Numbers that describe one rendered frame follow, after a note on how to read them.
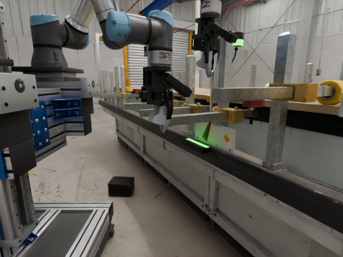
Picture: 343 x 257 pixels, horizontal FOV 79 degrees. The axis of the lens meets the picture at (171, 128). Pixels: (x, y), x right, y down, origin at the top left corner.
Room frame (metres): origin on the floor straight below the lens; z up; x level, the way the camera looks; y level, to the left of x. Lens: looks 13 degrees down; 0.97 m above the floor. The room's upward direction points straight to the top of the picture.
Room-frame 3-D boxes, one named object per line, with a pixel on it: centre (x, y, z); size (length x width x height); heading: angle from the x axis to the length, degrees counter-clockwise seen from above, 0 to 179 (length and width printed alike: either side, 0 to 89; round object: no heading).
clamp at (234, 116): (0.84, -0.23, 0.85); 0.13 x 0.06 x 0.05; 28
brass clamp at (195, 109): (1.06, -0.11, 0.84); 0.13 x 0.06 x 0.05; 28
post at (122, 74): (2.18, 0.50, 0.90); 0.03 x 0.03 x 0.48; 28
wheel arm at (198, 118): (0.79, -0.18, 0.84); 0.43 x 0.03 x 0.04; 118
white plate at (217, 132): (0.87, -0.18, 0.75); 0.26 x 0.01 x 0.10; 28
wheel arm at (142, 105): (1.23, 0.07, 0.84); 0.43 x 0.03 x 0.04; 118
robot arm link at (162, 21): (0.68, 0.04, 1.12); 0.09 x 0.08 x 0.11; 120
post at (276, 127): (0.64, -0.33, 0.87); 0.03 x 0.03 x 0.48; 28
